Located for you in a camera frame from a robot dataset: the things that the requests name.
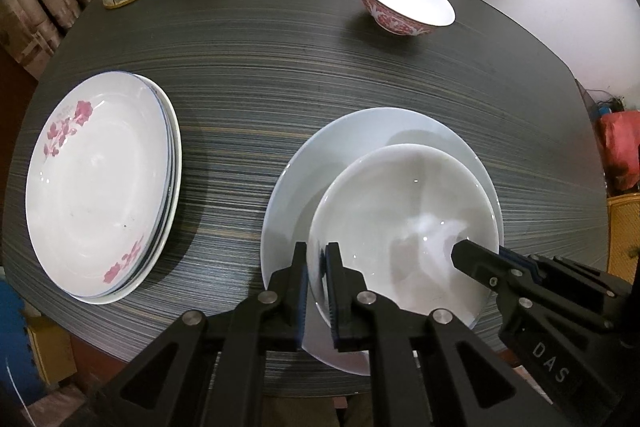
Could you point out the large white bowl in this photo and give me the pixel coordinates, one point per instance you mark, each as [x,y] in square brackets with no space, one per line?
[310,187]

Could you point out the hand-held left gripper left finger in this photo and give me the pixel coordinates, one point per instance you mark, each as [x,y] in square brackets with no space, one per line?
[300,292]

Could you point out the blue foam piece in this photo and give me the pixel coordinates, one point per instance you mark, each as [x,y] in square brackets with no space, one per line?
[15,337]

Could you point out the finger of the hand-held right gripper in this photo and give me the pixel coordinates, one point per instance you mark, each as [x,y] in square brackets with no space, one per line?
[527,264]
[480,264]

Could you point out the white plate pink rose blue rim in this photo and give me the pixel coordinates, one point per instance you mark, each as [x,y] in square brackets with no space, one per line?
[95,187]

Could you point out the red plastic bag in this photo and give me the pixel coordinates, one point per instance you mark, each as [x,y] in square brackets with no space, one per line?
[620,147]

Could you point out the yellow box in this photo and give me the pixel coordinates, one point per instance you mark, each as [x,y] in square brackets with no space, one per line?
[50,352]

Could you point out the beige patterned curtain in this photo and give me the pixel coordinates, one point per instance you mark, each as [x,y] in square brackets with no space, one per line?
[40,7]

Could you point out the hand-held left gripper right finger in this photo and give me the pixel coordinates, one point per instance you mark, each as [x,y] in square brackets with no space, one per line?
[334,292]

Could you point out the dark mesh bag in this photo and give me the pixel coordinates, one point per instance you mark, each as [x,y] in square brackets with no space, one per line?
[597,102]

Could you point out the yellow wicker basket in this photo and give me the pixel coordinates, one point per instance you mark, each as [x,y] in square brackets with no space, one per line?
[625,232]

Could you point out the white bowl floral outside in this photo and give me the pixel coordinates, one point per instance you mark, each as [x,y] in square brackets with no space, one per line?
[395,217]

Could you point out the white plate pink peony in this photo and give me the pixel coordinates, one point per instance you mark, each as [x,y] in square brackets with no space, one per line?
[173,177]

